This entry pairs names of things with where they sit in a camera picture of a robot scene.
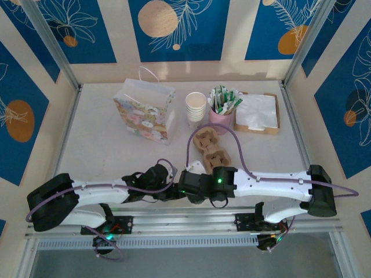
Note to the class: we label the brown pulp cup carrier stack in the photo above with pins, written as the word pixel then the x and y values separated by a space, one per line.
pixel 207 142

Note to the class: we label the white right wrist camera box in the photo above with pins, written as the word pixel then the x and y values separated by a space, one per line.
pixel 197 168

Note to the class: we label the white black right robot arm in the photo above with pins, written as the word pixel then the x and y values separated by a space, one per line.
pixel 275 188

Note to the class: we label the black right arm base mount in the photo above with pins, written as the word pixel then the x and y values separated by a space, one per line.
pixel 246 223

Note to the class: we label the aluminium frame post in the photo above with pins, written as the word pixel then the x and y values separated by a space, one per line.
pixel 304 43
pixel 58 52

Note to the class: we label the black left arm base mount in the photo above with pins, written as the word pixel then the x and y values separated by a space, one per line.
pixel 124 224

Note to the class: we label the white paper cup stack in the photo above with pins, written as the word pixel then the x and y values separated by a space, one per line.
pixel 195 101

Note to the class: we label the pink cylindrical holder cup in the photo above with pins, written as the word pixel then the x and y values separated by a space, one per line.
pixel 220 123

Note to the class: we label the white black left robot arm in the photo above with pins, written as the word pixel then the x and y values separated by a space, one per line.
pixel 95 194

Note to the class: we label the patterned paper gift bag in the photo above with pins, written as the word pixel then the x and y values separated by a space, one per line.
pixel 139 116

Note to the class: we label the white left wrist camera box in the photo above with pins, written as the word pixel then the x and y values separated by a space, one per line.
pixel 173 172

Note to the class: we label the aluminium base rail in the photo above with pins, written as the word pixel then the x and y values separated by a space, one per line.
pixel 179 220

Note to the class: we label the green white stirrer packet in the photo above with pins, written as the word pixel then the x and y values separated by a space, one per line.
pixel 237 105
pixel 235 95
pixel 223 92
pixel 214 100
pixel 222 110

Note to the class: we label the brown cardboard napkin tray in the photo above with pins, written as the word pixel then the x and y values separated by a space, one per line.
pixel 255 131

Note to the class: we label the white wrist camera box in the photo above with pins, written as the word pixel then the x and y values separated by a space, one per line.
pixel 197 168
pixel 173 172

